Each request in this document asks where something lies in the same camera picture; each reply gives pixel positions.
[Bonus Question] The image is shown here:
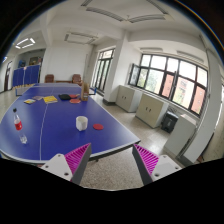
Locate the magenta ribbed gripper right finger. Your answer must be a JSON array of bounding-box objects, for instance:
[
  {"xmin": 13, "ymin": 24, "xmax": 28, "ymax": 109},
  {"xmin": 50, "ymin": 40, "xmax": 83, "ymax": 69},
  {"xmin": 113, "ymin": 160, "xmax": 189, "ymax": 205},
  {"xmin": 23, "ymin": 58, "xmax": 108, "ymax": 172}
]
[{"xmin": 132, "ymin": 144, "xmax": 181, "ymax": 185}]

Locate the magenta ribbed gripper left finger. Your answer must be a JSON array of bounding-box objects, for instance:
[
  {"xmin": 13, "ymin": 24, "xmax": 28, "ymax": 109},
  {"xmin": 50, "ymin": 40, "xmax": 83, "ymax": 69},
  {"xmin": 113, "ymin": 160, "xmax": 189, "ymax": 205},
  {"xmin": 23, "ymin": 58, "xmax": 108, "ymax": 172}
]
[{"xmin": 42, "ymin": 143, "xmax": 92, "ymax": 185}]

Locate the clear water bottle red label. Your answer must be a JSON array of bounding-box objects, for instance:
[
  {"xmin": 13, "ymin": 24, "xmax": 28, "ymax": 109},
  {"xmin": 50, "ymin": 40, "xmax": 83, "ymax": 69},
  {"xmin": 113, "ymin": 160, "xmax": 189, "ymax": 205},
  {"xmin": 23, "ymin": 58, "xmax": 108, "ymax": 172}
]
[{"xmin": 13, "ymin": 108, "xmax": 28, "ymax": 144}]

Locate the white cup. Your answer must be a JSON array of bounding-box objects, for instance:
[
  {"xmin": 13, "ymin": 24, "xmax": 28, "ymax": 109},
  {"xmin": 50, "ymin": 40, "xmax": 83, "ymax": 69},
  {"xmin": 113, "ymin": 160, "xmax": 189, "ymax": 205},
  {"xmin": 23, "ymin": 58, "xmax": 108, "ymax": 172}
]
[{"xmin": 76, "ymin": 116, "xmax": 88, "ymax": 131}]

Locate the red round coaster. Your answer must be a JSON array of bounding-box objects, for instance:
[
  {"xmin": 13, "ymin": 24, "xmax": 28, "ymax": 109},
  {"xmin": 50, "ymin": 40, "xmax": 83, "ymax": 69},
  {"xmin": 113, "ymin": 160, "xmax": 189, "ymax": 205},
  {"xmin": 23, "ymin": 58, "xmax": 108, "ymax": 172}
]
[{"xmin": 93, "ymin": 124, "xmax": 104, "ymax": 130}]

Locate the black trash bin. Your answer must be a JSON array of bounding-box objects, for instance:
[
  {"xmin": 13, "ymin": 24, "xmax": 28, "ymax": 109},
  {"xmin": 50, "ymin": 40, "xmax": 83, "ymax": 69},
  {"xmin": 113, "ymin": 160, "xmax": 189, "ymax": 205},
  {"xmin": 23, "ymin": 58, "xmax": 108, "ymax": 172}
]
[{"xmin": 161, "ymin": 112, "xmax": 178, "ymax": 133}]

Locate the white cabinet right foreground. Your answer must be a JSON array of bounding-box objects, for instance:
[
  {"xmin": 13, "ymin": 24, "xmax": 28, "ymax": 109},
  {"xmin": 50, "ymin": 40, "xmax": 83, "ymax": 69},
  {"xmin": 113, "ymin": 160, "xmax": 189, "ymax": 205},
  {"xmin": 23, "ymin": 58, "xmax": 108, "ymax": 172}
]
[{"xmin": 164, "ymin": 114, "xmax": 196, "ymax": 156}]

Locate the blue ping pong table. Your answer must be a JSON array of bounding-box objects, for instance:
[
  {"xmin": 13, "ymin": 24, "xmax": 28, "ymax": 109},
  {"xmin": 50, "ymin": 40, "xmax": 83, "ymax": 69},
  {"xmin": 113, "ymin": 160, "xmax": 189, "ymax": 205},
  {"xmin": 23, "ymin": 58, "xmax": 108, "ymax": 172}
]
[{"xmin": 0, "ymin": 83, "xmax": 140, "ymax": 164}]

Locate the beige cabinet near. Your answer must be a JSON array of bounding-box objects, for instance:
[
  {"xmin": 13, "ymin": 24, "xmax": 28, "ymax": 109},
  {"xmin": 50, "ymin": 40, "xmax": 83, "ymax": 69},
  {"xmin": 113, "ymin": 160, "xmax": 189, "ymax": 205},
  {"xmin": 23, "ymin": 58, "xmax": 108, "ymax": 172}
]
[{"xmin": 136, "ymin": 94, "xmax": 168, "ymax": 128}]

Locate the beige cabinet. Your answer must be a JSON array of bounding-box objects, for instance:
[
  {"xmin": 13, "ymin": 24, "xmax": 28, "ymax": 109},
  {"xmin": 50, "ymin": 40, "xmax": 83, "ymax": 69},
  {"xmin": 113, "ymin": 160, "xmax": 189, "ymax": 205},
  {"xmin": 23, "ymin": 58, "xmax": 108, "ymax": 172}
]
[
  {"xmin": 116, "ymin": 85, "xmax": 142, "ymax": 113},
  {"xmin": 136, "ymin": 94, "xmax": 168, "ymax": 128}
]

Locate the red ping pong paddle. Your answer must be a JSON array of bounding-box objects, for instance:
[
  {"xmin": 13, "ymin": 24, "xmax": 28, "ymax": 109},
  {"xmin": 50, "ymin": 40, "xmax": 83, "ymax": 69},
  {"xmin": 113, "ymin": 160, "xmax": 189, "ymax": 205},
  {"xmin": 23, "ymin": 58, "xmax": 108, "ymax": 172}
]
[{"xmin": 70, "ymin": 99, "xmax": 81, "ymax": 104}]

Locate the black pouch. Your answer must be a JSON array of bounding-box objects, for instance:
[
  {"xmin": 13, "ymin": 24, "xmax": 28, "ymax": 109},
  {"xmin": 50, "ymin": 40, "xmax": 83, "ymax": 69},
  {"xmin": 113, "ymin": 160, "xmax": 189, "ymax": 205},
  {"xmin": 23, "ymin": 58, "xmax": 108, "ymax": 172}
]
[{"xmin": 58, "ymin": 94, "xmax": 71, "ymax": 100}]

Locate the beige cabinet far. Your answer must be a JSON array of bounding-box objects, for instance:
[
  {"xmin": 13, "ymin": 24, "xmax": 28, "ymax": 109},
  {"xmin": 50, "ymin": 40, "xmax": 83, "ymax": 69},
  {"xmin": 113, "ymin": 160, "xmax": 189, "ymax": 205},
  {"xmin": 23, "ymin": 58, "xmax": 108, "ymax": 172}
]
[{"xmin": 116, "ymin": 85, "xmax": 142, "ymax": 113}]

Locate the grey flat book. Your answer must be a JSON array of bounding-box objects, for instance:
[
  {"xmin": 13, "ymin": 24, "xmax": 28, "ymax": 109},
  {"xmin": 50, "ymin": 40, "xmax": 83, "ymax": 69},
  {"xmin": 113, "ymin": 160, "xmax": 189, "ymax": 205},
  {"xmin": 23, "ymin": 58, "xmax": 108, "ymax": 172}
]
[{"xmin": 33, "ymin": 96, "xmax": 43, "ymax": 101}]

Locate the small yellow blue book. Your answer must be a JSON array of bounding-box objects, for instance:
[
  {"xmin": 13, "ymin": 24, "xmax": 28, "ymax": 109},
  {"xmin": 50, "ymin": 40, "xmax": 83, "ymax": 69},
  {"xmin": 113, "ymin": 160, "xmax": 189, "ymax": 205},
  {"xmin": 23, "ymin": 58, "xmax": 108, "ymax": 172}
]
[{"xmin": 24, "ymin": 99, "xmax": 36, "ymax": 105}]

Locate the brown armchair right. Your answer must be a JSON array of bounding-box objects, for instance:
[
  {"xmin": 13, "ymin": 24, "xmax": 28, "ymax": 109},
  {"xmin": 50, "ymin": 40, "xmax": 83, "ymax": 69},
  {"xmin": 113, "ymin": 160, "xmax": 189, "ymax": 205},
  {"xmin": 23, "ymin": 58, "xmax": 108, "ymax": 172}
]
[{"xmin": 72, "ymin": 74, "xmax": 82, "ymax": 86}]

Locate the brown armchair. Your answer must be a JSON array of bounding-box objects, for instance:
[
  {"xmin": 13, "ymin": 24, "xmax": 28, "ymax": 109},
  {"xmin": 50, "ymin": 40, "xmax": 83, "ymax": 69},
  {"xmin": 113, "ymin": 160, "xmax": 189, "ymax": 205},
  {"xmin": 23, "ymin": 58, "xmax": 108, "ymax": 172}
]
[
  {"xmin": 72, "ymin": 74, "xmax": 82, "ymax": 86},
  {"xmin": 45, "ymin": 74, "xmax": 54, "ymax": 83}
]

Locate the brown armchair left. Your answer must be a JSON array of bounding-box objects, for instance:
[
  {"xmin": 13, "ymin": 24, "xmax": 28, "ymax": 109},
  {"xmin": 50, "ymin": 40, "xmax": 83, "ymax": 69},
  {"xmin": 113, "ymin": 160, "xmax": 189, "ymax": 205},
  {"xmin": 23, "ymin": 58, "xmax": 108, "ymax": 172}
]
[{"xmin": 45, "ymin": 74, "xmax": 54, "ymax": 83}]

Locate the blue folded partition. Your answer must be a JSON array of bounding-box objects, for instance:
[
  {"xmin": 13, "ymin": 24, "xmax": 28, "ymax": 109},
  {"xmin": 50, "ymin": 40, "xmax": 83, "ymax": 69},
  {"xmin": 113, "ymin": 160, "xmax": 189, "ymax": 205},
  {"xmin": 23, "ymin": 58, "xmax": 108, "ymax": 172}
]
[{"xmin": 12, "ymin": 65, "xmax": 40, "ymax": 87}]

